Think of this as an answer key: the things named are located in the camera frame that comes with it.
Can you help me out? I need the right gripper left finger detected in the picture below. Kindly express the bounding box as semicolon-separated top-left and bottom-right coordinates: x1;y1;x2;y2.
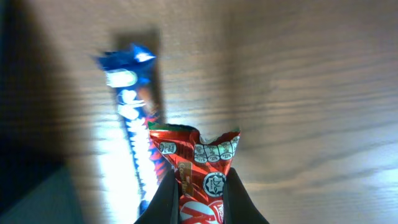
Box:
134;170;180;224

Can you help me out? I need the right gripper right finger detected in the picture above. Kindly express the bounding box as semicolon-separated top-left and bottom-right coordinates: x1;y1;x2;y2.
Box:
223;168;269;224

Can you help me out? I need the kitkat milo bar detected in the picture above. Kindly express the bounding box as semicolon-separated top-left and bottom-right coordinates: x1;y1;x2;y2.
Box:
149;123;241;224

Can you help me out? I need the black gift box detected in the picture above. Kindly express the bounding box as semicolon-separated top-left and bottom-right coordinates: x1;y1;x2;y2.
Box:
1;1;84;223

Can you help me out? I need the dairy milk chocolate bar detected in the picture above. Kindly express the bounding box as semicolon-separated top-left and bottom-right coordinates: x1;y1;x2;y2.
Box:
94;44;170;215

